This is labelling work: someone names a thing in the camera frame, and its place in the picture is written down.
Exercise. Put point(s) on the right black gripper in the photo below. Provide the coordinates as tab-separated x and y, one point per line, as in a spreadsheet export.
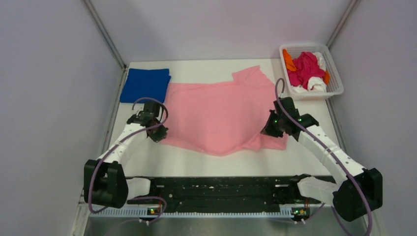
268	129

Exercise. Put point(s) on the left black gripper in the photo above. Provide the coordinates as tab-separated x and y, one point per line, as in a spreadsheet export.
161	135

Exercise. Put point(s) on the light pink t shirt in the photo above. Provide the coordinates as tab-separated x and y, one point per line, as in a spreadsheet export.
222	118

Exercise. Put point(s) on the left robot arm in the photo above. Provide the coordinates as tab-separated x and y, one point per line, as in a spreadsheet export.
105	183

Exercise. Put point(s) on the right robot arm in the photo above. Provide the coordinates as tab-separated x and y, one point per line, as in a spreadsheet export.
356	191

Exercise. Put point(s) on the folded blue t shirt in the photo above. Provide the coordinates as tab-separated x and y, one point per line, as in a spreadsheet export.
145	83

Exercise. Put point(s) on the orange cloth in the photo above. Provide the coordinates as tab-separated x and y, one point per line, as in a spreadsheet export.
288	61

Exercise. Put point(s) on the white plastic basket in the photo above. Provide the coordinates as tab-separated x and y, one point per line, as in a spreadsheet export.
334	86

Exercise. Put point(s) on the magenta t shirt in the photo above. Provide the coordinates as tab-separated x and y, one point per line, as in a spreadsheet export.
307	67

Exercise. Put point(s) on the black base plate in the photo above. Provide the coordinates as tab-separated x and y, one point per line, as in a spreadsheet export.
224	194

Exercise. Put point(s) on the white slotted cable duct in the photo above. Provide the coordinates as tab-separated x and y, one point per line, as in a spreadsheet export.
131	211

